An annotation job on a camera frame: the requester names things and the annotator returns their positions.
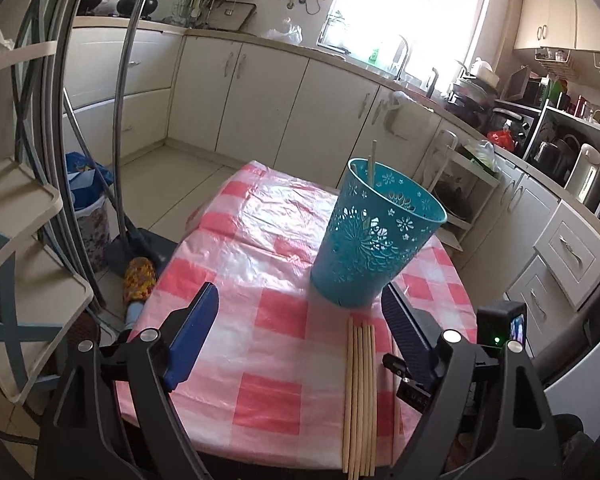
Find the white electric kettle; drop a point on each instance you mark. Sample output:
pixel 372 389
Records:
pixel 587 172

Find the white hanging plastic holder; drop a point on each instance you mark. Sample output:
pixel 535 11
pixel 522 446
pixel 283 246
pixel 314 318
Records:
pixel 399 112

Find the patterned waste bin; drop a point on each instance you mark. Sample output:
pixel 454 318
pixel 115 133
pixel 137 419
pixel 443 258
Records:
pixel 94 235

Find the metal kitchen faucet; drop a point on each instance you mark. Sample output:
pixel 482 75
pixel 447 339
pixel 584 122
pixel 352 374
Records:
pixel 404 57

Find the dark frying pan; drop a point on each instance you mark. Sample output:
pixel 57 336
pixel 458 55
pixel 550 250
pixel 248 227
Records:
pixel 452 202

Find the black cooking pot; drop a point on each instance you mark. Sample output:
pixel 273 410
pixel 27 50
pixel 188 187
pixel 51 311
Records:
pixel 140 6

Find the pink checked plastic tablecloth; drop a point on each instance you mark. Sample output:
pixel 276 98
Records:
pixel 280 240

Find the blue plastic bag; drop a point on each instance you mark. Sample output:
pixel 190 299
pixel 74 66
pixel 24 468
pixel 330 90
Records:
pixel 82 175

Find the broom with floral cover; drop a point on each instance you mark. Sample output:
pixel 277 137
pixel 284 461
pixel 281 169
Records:
pixel 140 280

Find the bag of vegetables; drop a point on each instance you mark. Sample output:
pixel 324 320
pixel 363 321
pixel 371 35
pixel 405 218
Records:
pixel 480 152

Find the beige folding rack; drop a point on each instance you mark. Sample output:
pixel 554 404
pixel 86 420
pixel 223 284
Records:
pixel 25 270

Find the kitchen window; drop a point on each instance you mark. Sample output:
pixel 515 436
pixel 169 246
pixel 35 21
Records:
pixel 405 5

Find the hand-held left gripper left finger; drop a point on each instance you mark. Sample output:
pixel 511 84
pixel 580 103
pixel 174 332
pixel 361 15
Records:
pixel 195 330

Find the teal perforated plastic basket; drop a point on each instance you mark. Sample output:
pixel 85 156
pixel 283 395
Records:
pixel 365 245

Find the black toaster oven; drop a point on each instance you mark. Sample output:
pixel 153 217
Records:
pixel 515 122

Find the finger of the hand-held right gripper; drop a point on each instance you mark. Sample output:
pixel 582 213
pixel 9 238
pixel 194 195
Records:
pixel 412 392

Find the cream kitchen base cabinets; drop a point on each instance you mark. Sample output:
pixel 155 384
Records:
pixel 265 95

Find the cream wall cabinet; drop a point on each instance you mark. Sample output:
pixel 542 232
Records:
pixel 555 20

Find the white open storage shelf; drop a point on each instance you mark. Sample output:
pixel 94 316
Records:
pixel 570 140

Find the white plastic bag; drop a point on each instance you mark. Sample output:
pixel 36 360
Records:
pixel 284 32

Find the white tiered kitchen shelf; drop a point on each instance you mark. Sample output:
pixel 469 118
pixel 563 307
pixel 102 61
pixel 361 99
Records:
pixel 460 185

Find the wooden chopstick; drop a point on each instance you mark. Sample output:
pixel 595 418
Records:
pixel 349 385
pixel 372 160

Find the red plastic bag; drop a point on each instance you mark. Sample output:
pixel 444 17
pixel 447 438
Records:
pixel 501 139

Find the green dish soap bottle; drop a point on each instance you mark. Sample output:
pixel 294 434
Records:
pixel 375 53

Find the microwave oven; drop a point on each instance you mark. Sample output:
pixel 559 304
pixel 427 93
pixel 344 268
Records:
pixel 527 87

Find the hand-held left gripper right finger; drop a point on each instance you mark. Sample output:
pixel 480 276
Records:
pixel 402 322

